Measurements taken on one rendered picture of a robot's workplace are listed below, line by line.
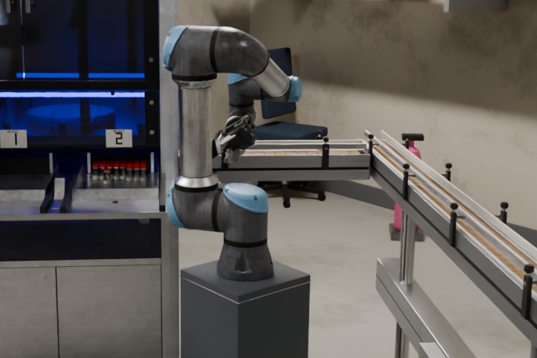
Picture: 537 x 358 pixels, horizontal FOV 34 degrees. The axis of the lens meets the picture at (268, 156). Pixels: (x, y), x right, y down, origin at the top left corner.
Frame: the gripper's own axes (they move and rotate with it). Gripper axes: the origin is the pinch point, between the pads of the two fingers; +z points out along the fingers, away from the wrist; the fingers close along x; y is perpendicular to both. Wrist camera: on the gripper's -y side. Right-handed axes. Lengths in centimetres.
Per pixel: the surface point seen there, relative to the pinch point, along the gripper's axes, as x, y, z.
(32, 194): -16, -62, -16
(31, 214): -13, -58, -2
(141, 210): 4.4, -33.4, -10.5
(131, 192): 0.7, -38.0, -22.0
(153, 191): 4.2, -32.6, -23.4
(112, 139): -12, -44, -47
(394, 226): 158, -25, -266
